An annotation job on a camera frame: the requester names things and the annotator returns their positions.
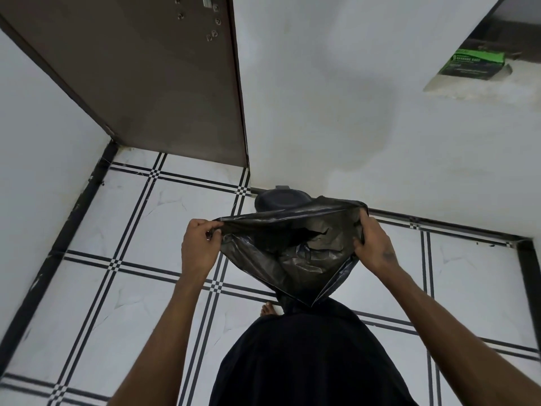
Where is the person's right hand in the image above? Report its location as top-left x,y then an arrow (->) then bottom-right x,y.
352,208 -> 400,279

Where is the person's left hand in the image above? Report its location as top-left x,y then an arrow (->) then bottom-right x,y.
181,218 -> 225,281

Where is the black plastic garbage bag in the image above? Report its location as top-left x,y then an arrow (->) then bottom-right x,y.
212,196 -> 370,317

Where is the person's left forearm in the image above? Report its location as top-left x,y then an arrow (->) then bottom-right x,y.
107,272 -> 210,406

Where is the person's right forearm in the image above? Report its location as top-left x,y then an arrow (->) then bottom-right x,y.
371,263 -> 541,406

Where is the dark round trash bin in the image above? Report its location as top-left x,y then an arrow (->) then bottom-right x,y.
254,186 -> 323,215

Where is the person's black clothing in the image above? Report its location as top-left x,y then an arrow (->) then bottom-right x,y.
209,298 -> 419,406

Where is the brown wooden door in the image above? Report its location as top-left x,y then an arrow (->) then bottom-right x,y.
0,0 -> 250,168

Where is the green garbage bag box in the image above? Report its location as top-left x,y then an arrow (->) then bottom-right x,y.
438,49 -> 506,81

